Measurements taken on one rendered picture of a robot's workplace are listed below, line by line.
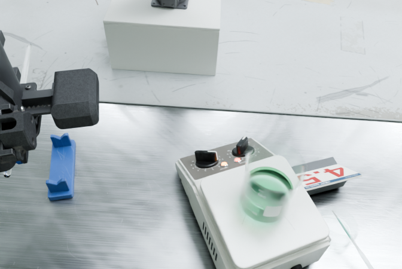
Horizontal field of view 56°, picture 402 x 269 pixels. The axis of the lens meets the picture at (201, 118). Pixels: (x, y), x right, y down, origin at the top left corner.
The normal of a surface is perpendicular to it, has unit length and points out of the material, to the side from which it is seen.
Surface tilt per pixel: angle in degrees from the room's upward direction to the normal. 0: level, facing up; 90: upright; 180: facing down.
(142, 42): 90
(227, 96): 0
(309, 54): 0
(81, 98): 1
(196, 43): 90
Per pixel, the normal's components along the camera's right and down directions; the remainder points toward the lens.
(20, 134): 0.22, 0.67
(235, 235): 0.04, -0.65
